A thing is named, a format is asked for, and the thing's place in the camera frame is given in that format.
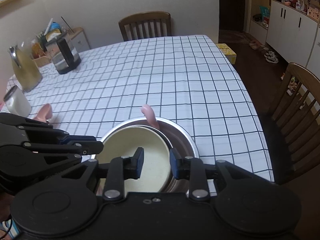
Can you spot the dark wooden door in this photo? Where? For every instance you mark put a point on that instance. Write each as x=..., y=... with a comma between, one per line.
x=230, y=5

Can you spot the pink slippers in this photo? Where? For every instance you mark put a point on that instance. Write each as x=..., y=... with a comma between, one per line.
x=254, y=45

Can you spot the white and wood storage cabinet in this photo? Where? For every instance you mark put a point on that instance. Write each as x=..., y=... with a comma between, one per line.
x=287, y=27

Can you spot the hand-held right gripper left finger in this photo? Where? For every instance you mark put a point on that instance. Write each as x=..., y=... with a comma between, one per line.
x=140, y=162

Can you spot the yellow cardboard box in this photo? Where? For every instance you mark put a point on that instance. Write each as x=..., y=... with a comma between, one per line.
x=226, y=51

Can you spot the white steel mug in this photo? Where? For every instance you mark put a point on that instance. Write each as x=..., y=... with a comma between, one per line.
x=18, y=103

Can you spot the pink bear-shaped plate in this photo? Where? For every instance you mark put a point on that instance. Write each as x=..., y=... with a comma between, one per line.
x=46, y=111

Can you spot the small toy figures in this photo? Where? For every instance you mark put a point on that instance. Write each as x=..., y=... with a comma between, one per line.
x=291, y=85

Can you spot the grey sneaker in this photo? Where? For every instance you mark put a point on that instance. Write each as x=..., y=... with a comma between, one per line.
x=270, y=54
x=273, y=59

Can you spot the wooden dining chair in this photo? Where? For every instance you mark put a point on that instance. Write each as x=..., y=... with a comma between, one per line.
x=145, y=16
x=297, y=72

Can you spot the pink bowl with steel interior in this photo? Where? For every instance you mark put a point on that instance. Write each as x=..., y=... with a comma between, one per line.
x=168, y=140

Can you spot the glass electric kettle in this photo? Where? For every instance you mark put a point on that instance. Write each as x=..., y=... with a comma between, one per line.
x=66, y=55

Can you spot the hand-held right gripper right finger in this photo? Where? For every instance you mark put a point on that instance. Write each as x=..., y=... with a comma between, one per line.
x=174, y=165

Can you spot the large stainless steel bowl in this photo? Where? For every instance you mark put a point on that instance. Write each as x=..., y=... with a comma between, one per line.
x=192, y=143

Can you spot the yellow thermos carafe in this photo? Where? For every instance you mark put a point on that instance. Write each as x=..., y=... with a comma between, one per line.
x=27, y=75

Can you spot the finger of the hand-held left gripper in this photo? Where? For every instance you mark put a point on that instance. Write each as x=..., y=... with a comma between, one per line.
x=90, y=148
x=66, y=140

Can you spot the white checkered tablecloth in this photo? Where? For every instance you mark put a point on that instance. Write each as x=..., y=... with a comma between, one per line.
x=150, y=75

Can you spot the small wooden side cabinet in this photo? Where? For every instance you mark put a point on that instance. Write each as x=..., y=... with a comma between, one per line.
x=80, y=40

